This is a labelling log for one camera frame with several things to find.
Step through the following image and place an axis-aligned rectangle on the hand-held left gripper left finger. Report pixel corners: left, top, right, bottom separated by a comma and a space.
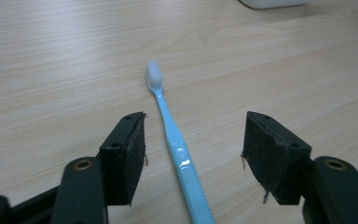
99, 111, 147, 207

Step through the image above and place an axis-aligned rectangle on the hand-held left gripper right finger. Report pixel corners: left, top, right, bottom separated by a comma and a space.
241, 110, 312, 206

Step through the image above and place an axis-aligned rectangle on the light blue toothbrush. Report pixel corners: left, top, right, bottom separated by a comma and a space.
145, 60, 216, 224

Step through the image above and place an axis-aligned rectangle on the white container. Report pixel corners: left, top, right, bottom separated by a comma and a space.
238, 0, 310, 10

